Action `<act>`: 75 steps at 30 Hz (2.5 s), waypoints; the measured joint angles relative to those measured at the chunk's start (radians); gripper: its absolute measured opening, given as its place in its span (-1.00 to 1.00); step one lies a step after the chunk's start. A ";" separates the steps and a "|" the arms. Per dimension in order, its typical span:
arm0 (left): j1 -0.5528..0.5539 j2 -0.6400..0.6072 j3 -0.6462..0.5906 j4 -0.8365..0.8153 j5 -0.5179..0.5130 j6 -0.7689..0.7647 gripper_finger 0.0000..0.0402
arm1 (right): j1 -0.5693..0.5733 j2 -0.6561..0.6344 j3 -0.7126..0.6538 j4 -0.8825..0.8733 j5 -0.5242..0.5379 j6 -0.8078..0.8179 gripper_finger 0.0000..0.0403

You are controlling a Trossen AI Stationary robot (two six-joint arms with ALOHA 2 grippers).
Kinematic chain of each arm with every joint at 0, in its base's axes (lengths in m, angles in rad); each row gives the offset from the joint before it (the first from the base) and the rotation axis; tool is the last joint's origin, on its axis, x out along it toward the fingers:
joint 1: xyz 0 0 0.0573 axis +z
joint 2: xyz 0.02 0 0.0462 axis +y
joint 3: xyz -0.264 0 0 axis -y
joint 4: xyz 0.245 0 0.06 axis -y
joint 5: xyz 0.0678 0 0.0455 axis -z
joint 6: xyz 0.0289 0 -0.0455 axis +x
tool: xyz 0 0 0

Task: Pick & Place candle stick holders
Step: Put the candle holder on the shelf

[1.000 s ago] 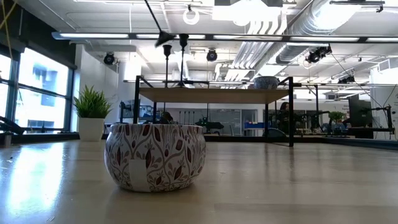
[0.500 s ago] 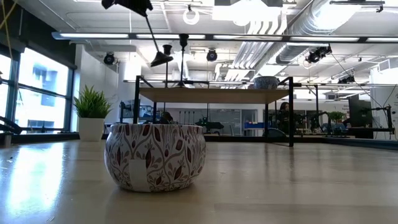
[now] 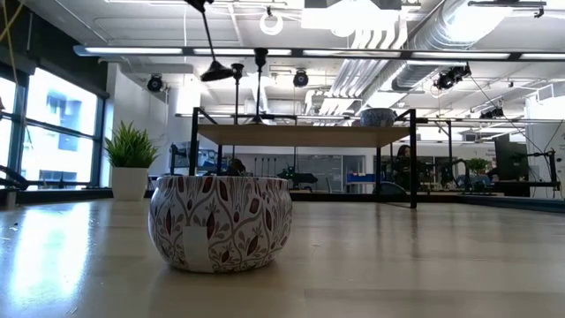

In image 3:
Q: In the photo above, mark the black ceiling spotlight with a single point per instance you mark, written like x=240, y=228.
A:
x=300, y=78
x=154, y=83
x=448, y=79

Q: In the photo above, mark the black candlestick holder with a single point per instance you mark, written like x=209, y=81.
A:
x=216, y=73
x=237, y=70
x=260, y=57

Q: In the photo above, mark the ceiling light strip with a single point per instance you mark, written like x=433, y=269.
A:
x=132, y=50

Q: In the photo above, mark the green plant in white pot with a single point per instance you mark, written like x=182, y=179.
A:
x=130, y=183

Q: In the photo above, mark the black aluminium station frame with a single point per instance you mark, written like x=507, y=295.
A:
x=66, y=196

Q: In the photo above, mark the black background monitor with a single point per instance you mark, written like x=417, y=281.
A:
x=512, y=159

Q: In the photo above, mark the wooden shelf riser black frame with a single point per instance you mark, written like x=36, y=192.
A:
x=304, y=134

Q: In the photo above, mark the background green plant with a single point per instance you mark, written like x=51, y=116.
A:
x=477, y=164

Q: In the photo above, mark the silver ventilation duct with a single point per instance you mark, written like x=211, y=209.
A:
x=441, y=31

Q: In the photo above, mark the person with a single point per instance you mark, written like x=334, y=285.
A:
x=236, y=168
x=402, y=165

